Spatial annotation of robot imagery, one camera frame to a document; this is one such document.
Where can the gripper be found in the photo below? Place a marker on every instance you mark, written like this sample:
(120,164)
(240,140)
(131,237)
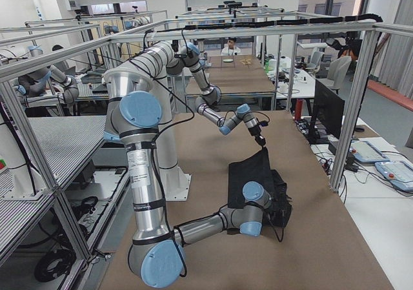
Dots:
(257,132)

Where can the black printed t-shirt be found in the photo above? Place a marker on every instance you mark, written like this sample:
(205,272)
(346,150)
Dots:
(252,180)

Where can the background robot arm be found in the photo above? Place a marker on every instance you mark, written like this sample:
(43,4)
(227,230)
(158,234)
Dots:
(44,88)

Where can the red cylindrical tube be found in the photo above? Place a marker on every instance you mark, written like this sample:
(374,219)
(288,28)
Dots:
(298,109)

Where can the black monitor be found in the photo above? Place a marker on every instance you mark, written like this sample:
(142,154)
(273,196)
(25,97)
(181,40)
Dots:
(328,110)

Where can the seated person in white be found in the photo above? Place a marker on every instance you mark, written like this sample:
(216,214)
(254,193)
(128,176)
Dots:
(231,48)

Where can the teach pendant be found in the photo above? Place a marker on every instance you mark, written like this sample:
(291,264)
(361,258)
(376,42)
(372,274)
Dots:
(364,152)
(398,173)

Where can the grey office chair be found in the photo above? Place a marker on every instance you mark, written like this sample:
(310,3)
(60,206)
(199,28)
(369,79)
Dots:
(337,72)

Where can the grey striped work table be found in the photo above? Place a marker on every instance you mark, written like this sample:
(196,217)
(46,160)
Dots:
(66,145)

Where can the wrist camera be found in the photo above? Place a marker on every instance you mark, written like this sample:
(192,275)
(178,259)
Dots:
(264,123)

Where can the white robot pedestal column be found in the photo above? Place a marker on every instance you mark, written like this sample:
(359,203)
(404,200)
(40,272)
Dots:
(166,144)

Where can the white pedestal base plate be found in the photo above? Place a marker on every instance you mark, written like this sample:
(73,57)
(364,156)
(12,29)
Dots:
(176,184)

